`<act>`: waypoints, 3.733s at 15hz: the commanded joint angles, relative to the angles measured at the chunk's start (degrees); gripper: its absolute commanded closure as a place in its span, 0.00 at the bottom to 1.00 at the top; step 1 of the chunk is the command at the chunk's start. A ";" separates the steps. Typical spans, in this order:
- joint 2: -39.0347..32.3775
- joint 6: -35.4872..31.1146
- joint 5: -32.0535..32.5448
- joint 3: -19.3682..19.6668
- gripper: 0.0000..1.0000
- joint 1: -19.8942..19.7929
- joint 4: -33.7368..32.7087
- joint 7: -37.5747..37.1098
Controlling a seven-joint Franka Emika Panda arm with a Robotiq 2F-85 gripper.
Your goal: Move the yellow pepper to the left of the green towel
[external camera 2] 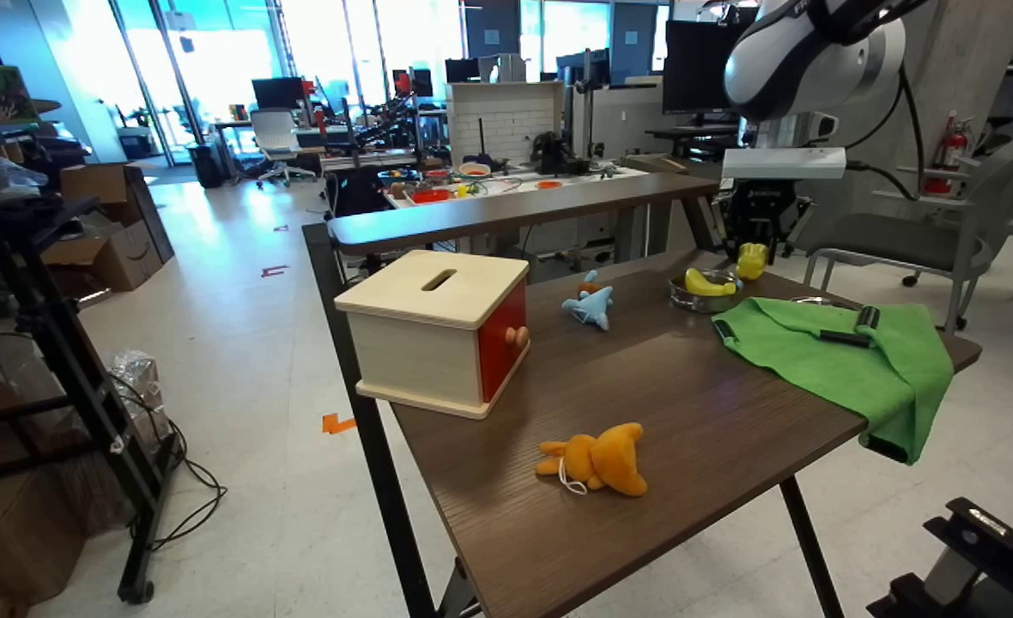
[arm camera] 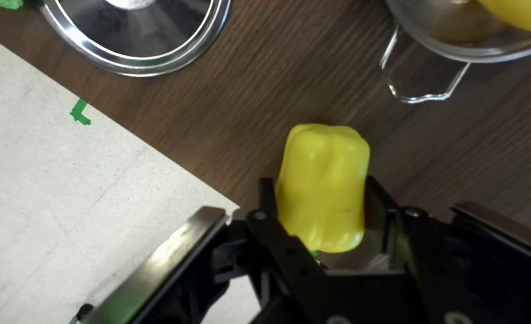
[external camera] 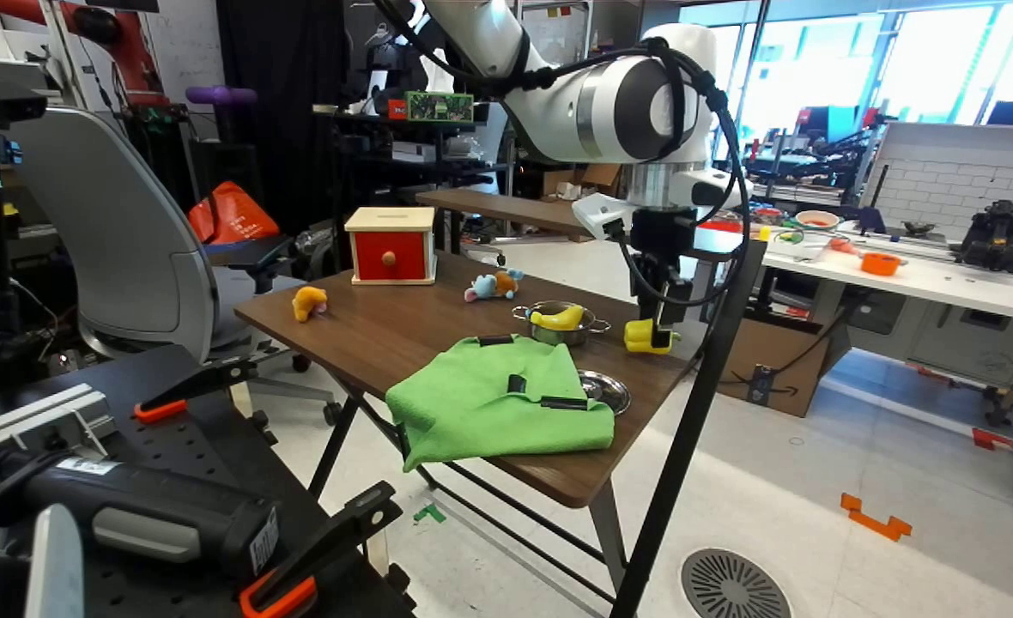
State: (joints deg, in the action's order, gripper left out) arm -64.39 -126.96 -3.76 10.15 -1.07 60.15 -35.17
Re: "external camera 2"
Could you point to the grey office chair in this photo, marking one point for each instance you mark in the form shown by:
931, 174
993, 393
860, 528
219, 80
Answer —
987, 207

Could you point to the black machine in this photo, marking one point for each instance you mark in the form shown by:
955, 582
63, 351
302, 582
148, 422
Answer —
554, 152

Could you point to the blue plush toy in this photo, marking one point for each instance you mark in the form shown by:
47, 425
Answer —
588, 306

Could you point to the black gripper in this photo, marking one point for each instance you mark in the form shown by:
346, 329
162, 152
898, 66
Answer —
770, 205

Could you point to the black metal rack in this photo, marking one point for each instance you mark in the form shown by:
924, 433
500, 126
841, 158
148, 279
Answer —
58, 378

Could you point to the green towel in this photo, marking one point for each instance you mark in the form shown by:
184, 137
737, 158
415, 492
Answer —
860, 373

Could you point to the white pegboard panel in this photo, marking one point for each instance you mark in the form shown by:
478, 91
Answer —
506, 122

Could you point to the large black monitor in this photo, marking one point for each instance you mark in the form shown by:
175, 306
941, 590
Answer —
699, 63

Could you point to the clear plastic bag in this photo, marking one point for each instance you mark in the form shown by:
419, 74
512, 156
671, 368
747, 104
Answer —
140, 396

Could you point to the yellow banana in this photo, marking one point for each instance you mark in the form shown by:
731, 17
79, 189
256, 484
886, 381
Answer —
708, 287

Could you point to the white work table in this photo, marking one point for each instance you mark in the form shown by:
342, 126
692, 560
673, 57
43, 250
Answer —
526, 184

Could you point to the small black monitor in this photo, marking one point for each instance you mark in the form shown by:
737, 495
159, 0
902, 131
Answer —
275, 95

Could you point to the brown table with black frame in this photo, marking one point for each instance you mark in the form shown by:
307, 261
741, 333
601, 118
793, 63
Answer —
663, 433

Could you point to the open cardboard box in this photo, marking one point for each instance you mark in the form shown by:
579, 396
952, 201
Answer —
111, 235

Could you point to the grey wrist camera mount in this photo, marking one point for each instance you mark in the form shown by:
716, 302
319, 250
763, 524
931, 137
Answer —
782, 162

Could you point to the white office chair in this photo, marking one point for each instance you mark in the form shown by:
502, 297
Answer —
278, 137

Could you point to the orange plush toy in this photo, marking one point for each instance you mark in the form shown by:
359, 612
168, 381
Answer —
601, 461

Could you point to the wooden box with red drawer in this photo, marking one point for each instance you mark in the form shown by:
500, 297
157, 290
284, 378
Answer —
438, 329

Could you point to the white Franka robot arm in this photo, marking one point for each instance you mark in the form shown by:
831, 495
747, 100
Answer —
809, 57

